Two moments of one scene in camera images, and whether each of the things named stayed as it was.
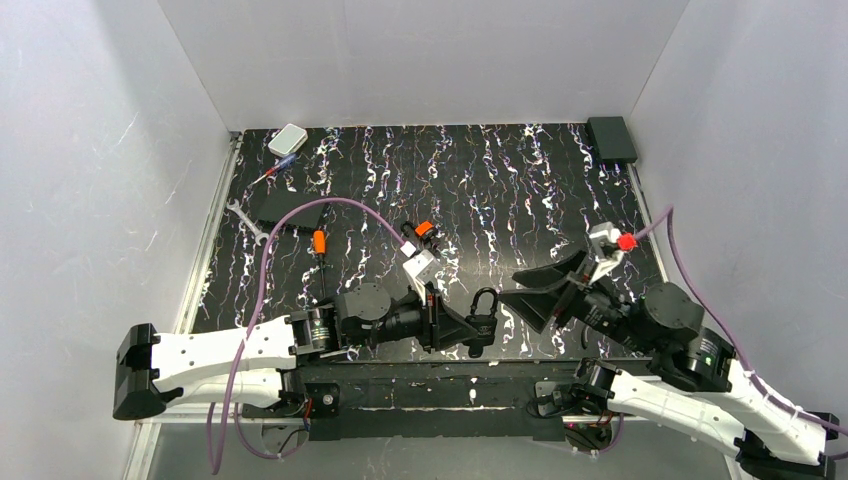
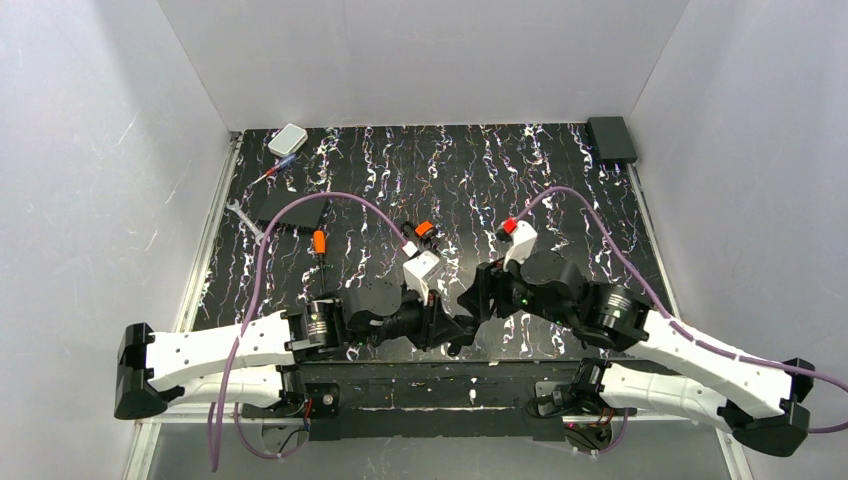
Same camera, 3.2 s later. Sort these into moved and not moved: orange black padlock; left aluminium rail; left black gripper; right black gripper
Moved: right black gripper
Not moved: left aluminium rail; left black gripper; orange black padlock
